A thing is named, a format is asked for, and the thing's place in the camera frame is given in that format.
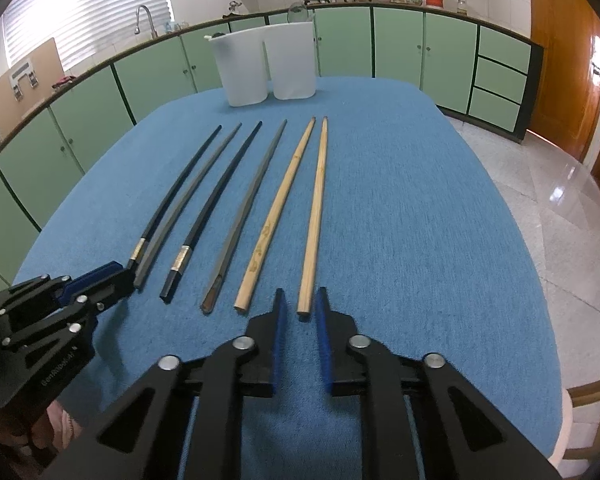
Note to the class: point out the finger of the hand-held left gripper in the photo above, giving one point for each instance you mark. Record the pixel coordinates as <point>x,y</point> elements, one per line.
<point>112,292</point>
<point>95,276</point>

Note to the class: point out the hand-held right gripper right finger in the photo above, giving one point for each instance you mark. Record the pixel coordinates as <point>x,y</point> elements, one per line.
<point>323,342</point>

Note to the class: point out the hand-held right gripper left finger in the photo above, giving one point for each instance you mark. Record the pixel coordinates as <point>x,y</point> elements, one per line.
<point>278,342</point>

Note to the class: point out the grey chopstick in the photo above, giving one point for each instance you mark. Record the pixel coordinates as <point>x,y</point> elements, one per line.
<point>250,201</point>
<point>181,219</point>

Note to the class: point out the dark blue chopstick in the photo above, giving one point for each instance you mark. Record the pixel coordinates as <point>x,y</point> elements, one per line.
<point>181,194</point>
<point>216,194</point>

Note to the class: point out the printed wooden chopstick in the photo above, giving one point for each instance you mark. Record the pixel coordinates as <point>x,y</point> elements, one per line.
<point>275,210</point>

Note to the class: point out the plain wooden chopstick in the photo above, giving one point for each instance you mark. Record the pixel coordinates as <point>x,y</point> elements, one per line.
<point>315,210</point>

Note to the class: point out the white two-compartment utensil holder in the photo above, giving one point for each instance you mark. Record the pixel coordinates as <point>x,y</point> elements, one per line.
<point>265,65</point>

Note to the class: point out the blue table cloth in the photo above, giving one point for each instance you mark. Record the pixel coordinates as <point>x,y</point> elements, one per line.
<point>405,260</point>

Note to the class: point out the red cloth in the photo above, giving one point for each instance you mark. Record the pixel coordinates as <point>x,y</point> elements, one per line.
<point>64,82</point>

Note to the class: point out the brown countertop water dispenser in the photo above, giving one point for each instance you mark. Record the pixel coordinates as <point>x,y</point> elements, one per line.
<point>27,85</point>

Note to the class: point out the metal kitchen faucet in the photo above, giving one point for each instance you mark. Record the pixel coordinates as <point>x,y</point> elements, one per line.
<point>147,20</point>

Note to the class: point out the bottles beside sink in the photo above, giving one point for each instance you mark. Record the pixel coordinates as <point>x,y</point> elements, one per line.
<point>176,26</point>

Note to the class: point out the white window blind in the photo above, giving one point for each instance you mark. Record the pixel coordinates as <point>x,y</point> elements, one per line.
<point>80,5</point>

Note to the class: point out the wooden chair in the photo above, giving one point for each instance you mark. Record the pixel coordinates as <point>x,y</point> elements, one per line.
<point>592,395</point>

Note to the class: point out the green base cabinets with counter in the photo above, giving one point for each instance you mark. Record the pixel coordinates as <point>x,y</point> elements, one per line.
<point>395,45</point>

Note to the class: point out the glass jar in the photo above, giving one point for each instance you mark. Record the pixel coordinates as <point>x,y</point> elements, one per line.
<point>462,7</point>

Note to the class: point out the wooden door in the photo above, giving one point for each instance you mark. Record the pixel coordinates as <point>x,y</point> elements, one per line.
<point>560,60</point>

